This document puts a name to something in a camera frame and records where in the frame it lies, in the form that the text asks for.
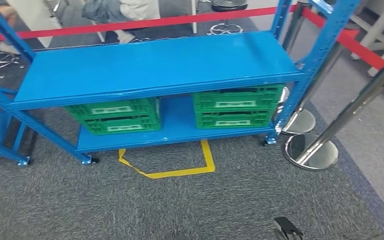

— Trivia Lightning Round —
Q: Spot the round chrome floor disc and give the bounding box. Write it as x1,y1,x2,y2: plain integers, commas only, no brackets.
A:
282,23,360,135

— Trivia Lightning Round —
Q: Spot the white bench with green top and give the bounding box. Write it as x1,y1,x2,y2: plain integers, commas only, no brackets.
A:
349,0,384,78

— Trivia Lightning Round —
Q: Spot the yellow floor tape square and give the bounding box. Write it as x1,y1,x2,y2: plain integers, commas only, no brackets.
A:
118,139,216,180

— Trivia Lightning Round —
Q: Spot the chrome post with round base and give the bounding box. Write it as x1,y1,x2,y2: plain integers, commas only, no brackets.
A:
282,0,312,54
284,59,384,171

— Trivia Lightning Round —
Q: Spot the person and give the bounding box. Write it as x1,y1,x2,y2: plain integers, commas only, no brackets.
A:
80,0,161,44
0,4,22,56

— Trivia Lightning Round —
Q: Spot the red boundary strip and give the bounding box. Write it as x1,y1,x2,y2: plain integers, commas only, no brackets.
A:
0,4,384,71

